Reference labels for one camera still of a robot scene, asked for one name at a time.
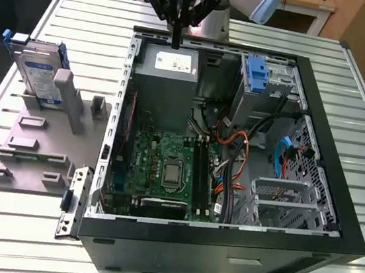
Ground hard disk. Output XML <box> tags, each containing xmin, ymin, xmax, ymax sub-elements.
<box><xmin>0</xmin><ymin>29</ymin><xmax>82</xmax><ymax>114</ymax></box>

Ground blue data wire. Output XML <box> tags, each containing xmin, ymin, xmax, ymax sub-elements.
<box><xmin>272</xmin><ymin>134</ymin><xmax>300</xmax><ymax>181</ymax></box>

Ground orange disk power wire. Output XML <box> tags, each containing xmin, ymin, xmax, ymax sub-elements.
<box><xmin>280</xmin><ymin>142</ymin><xmax>317</xmax><ymax>185</ymax></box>

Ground grey metal disk bay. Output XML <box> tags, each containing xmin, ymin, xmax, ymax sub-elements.
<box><xmin>245</xmin><ymin>175</ymin><xmax>334</xmax><ymax>235</ymax></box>

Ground blue plastic drive latch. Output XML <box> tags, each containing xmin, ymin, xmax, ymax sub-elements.
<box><xmin>244</xmin><ymin>56</ymin><xmax>271</xmax><ymax>94</ymax></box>

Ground grey power supply unit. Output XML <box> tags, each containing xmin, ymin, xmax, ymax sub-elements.
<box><xmin>125</xmin><ymin>40</ymin><xmax>202</xmax><ymax>137</ymax></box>

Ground grey optical drive cage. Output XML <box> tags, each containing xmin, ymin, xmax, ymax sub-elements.
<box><xmin>226</xmin><ymin>51</ymin><xmax>314</xmax><ymax>139</ymax></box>

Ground light wooden desk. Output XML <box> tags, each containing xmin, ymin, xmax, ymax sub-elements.
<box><xmin>275</xmin><ymin>0</ymin><xmax>340</xmax><ymax>39</ymax></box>

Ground green motherboard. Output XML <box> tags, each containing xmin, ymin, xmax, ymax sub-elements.
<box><xmin>104</xmin><ymin>124</ymin><xmax>233</xmax><ymax>227</ymax></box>

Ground black RAM slot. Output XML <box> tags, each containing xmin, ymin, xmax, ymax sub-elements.
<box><xmin>194</xmin><ymin>135</ymin><xmax>220</xmax><ymax>217</ymax></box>
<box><xmin>186</xmin><ymin>134</ymin><xmax>212</xmax><ymax>216</ymax></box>

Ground silver CPU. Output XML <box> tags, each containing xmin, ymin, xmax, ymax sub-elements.
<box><xmin>162</xmin><ymin>165</ymin><xmax>182</xmax><ymax>185</ymax></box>

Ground CPU socket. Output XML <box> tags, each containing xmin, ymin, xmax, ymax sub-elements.
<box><xmin>157</xmin><ymin>155</ymin><xmax>190</xmax><ymax>196</ymax></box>

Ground grey parts rack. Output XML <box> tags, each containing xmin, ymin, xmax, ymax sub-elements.
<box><xmin>0</xmin><ymin>60</ymin><xmax>117</xmax><ymax>204</ymax></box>

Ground black graphics card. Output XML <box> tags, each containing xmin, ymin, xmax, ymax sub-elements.
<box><xmin>129</xmin><ymin>194</ymin><xmax>188</xmax><ymax>223</ymax></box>

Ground green RAM stick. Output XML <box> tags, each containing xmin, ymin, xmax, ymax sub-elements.
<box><xmin>15</xmin><ymin>152</ymin><xmax>48</xmax><ymax>163</ymax></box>

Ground black PC case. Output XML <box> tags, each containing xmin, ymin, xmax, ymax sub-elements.
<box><xmin>73</xmin><ymin>22</ymin><xmax>365</xmax><ymax>273</ymax></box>

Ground yellow black board wires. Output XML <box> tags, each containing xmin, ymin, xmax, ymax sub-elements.
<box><xmin>185</xmin><ymin>115</ymin><xmax>214</xmax><ymax>137</ymax></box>

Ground orange red wire bundle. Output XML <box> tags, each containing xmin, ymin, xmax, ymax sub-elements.
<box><xmin>208</xmin><ymin>102</ymin><xmax>257</xmax><ymax>205</ymax></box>

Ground black cable bundle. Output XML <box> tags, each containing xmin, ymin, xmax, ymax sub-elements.
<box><xmin>218</xmin><ymin>101</ymin><xmax>308</xmax><ymax>233</ymax></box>

